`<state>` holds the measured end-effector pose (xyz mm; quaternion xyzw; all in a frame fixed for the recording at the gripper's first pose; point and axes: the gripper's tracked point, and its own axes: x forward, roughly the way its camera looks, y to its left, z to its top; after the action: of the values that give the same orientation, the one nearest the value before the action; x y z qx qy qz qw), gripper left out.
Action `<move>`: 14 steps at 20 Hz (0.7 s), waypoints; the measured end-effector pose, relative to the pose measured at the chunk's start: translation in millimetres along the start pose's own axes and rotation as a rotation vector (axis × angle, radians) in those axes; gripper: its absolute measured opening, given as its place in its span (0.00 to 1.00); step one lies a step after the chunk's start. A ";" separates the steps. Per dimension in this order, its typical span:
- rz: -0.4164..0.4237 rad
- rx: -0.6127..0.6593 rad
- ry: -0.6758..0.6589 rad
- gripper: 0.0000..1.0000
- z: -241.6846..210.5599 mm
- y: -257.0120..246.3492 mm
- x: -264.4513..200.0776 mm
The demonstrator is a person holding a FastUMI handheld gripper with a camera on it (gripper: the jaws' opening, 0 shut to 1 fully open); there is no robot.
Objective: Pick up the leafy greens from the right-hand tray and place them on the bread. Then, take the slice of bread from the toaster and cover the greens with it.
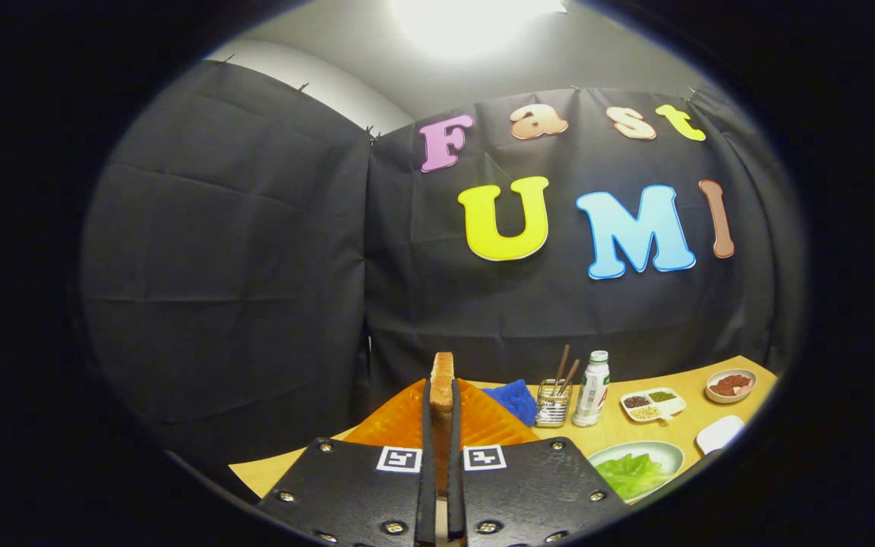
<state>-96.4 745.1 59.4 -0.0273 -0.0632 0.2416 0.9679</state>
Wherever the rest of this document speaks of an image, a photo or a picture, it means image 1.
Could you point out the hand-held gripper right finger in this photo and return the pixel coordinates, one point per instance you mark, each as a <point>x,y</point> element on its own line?
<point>455,501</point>

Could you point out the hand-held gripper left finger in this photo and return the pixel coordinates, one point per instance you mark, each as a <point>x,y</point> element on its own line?
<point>427,494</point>

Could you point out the toasted bread slice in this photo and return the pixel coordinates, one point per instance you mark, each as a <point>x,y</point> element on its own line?
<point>442,380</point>

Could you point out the green lettuce leaf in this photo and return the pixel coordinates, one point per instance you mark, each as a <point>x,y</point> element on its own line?
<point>631,475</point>

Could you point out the blue cloth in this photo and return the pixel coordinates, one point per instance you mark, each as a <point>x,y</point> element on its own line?
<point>515,401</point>

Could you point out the brown chopstick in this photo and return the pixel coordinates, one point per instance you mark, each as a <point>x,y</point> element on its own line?
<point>560,365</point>
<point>570,374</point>

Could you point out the white bottle green cap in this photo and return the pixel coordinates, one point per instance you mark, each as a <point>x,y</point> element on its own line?
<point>591,395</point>

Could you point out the pile of dark red beans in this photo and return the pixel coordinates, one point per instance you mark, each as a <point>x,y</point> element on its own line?
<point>636,402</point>

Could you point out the pile of yellow soybeans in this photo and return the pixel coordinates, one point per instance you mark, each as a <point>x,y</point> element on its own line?
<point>644,413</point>

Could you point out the pale green plate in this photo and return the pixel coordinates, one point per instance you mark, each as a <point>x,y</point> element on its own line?
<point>665,452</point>

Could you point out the pile of green beans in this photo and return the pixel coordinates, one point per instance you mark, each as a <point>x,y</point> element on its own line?
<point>661,396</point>

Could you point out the white divided dish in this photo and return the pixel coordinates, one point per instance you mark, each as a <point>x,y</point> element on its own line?
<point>677,406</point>

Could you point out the white square plate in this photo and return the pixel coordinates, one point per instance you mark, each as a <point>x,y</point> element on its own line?
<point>720,434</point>

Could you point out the white bowl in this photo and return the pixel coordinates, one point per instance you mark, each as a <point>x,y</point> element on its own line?
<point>715,396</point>

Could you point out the black backdrop cloth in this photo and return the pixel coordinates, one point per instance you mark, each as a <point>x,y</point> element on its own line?
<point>240,266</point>

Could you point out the red meat slices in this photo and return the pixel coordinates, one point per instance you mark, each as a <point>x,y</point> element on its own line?
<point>728,384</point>

